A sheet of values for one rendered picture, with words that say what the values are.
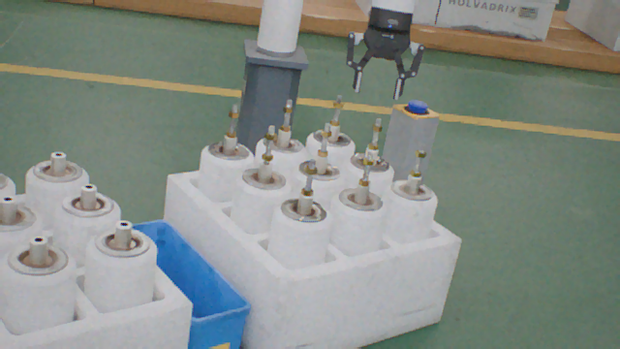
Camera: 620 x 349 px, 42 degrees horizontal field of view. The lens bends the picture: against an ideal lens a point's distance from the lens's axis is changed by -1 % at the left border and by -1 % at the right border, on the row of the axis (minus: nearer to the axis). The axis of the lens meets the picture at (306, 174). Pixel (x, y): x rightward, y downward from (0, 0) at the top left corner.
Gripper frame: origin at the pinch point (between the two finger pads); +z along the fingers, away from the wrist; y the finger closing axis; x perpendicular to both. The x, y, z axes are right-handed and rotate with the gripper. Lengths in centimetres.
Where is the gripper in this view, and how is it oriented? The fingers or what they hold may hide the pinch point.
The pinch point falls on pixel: (377, 88)
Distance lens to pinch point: 145.4
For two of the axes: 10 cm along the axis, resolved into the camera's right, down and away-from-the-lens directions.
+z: -1.6, 9.6, 2.4
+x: 0.6, -2.3, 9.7
